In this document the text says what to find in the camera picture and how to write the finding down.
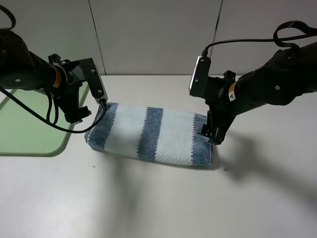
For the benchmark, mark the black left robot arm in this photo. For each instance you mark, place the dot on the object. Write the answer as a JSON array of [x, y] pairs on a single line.
[[22, 69]]

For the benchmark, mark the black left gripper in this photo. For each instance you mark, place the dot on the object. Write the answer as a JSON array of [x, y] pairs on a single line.
[[66, 88]]

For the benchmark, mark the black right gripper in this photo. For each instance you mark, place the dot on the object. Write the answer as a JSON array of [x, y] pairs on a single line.
[[219, 114]]

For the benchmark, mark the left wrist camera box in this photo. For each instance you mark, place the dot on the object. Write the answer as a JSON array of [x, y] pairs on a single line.
[[94, 80]]

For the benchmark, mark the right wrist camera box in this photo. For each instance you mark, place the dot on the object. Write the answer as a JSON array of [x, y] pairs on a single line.
[[199, 79]]

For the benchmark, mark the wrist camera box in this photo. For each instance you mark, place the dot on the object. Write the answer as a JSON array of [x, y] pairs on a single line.
[[199, 79], [94, 80]]

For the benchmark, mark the green plastic tray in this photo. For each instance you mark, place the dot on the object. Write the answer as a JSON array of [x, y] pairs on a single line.
[[22, 134]]

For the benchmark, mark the blue white striped towel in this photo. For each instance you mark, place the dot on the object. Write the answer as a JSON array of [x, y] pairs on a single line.
[[149, 133]]

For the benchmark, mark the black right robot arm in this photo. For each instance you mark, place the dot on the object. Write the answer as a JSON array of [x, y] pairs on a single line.
[[288, 74]]

